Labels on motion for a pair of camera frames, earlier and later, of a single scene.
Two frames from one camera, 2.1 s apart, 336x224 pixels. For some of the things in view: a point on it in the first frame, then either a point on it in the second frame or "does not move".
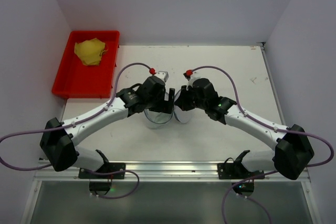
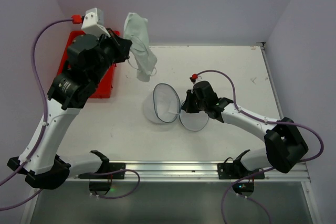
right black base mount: [235, 170] does not move
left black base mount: [100, 184] does not move
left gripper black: [165, 102] → [118, 47]
